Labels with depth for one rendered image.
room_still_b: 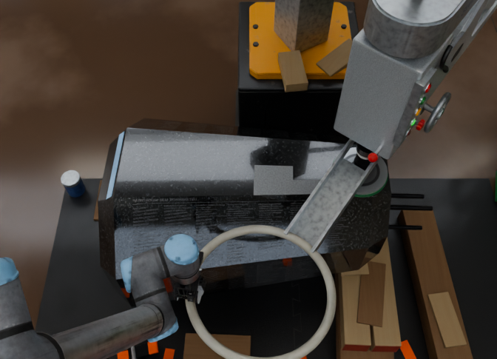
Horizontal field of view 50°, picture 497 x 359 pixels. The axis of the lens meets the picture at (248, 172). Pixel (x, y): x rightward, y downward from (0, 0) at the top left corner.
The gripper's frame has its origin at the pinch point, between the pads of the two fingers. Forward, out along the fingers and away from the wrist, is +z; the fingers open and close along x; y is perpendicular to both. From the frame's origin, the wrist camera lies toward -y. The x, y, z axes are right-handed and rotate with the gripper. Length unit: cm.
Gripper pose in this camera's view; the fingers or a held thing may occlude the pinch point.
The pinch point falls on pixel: (191, 290)
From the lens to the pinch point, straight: 183.6
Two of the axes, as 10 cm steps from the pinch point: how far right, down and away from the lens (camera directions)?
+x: 9.9, 1.3, -0.7
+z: -0.2, 5.7, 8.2
